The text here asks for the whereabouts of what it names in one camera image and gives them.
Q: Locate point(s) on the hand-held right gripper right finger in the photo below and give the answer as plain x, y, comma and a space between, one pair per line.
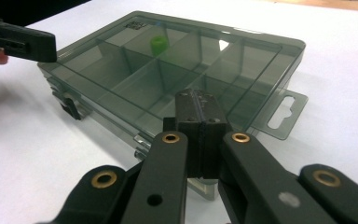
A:
214, 133

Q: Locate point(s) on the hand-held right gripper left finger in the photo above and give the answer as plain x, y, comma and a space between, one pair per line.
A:
189, 130

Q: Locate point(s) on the smoky clear plastic organizer box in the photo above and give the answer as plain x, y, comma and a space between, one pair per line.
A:
174, 71

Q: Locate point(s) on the small green plastic cylinder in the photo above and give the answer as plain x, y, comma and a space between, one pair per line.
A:
159, 46

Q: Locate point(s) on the wooden table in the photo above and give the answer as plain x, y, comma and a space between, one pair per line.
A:
338, 4

